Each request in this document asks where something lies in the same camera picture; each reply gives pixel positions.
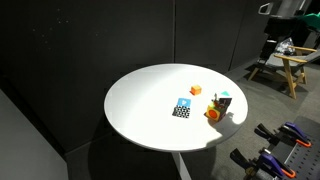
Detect white table pedestal base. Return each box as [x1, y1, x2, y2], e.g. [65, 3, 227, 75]
[171, 151, 193, 180]

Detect purple orange bar clamp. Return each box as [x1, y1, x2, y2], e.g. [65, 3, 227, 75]
[254, 121, 313, 150]
[229, 147, 298, 180]

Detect black white teal toy cube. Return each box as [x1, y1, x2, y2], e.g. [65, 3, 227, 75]
[212, 90, 234, 110]

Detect blue checker pattern toy cube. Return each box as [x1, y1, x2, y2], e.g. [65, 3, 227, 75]
[171, 97, 194, 120]

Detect small orange toy cube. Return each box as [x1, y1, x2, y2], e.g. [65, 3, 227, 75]
[189, 84, 203, 97]

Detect blue orange clamps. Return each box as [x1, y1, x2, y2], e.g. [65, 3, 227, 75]
[283, 115, 320, 180]

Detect wooden armchair grey cushion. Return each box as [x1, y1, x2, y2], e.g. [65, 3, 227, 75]
[247, 44, 320, 100]

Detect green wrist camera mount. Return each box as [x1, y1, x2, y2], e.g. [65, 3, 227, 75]
[295, 12, 320, 32]

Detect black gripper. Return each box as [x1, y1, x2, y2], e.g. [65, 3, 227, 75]
[259, 15, 313, 62]

